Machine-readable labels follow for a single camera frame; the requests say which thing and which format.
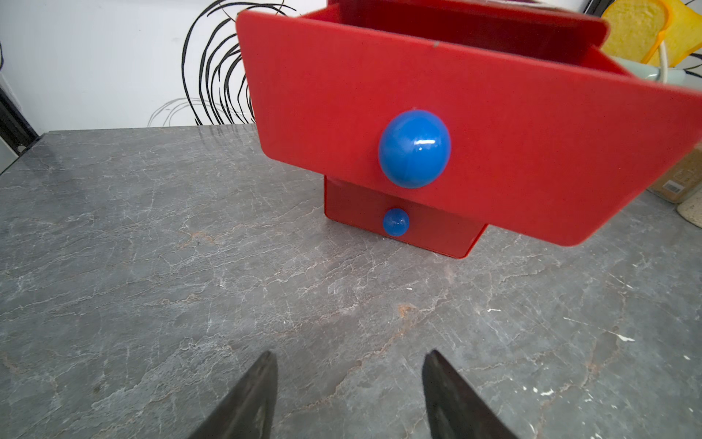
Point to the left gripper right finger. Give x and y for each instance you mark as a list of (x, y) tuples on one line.
[(454, 409)]

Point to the left yellow toast slice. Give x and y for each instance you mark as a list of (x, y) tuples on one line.
[(637, 28)]

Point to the right yellow toast slice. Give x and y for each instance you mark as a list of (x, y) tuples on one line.
[(680, 31)]

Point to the clear jar with grains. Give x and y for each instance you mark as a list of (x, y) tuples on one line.
[(691, 208)]

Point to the mint green toaster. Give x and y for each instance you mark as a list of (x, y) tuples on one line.
[(675, 76)]

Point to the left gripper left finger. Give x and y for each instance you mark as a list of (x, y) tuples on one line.
[(247, 411)]

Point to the yellow toast slice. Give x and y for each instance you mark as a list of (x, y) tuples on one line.
[(637, 28), (680, 31)]

